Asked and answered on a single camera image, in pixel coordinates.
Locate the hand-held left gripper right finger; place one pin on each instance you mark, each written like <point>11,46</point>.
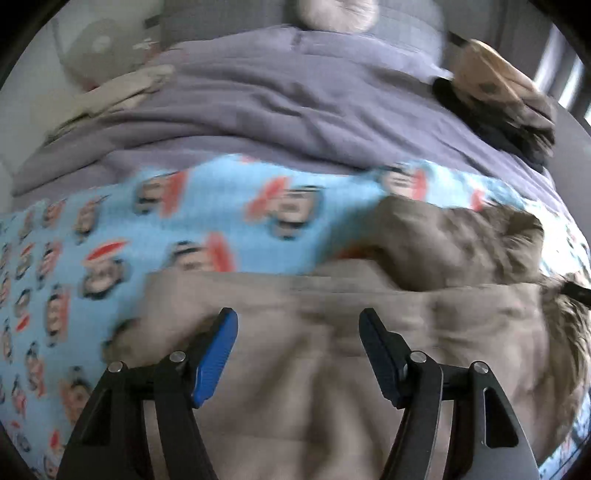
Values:
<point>378,355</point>

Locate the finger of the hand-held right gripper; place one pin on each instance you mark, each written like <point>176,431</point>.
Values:
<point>577,290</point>

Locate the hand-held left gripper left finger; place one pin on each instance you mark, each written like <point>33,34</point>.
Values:
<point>217,355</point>

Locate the grey puffer jacket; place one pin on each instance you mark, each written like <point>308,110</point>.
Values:
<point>300,323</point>

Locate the blue monkey printed blanket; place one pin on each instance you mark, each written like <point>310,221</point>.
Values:
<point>138,230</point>

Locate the black folded garment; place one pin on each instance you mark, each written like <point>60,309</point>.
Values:
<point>498,129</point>

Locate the grey brown folded garment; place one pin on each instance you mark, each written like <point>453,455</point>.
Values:
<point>535,115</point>

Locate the window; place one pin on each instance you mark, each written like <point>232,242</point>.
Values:
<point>563,69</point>

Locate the beige patterned folded garment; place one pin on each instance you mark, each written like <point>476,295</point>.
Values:
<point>489,74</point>

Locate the purple duvet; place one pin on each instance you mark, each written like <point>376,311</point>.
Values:
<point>277,101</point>

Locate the beige crumpled cloth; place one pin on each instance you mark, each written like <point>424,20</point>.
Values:
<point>124,87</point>

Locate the white electric fan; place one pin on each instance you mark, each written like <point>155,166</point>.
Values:
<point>101,46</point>

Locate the round white pillow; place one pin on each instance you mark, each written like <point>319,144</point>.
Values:
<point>337,14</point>

